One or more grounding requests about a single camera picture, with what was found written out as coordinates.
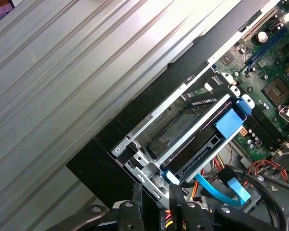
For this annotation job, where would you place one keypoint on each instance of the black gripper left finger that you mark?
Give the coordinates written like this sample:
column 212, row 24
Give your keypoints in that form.
column 131, row 216

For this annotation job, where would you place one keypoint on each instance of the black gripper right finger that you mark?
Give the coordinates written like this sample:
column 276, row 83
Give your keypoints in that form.
column 190, row 216

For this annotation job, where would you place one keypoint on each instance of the hard disk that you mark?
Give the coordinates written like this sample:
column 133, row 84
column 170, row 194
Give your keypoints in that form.
column 227, row 122

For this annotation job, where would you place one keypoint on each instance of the silver disk bay cage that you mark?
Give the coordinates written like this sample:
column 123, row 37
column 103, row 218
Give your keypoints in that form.
column 159, row 111

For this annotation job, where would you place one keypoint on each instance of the open black PC case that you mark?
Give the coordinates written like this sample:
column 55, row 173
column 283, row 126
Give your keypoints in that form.
column 135, row 108

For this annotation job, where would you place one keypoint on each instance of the black RAM slot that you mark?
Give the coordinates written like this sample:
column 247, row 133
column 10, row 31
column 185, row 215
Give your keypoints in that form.
column 261, row 134
column 268, row 128
column 265, row 131
column 272, row 126

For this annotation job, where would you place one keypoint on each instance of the green motherboard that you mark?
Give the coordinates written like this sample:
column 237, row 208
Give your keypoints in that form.
column 255, row 95

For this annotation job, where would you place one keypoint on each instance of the metal socket cover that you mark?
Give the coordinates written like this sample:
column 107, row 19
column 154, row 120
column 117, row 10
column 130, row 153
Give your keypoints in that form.
column 285, row 113

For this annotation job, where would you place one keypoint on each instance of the CPU socket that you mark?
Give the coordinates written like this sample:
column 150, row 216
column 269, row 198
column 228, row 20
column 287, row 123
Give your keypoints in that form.
column 275, row 91

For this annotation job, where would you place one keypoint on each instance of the blue expansion slot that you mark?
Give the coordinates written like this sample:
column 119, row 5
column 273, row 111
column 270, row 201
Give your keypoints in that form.
column 267, row 48

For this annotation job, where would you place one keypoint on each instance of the beige expansion slot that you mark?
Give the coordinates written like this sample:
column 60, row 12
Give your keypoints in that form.
column 260, row 22

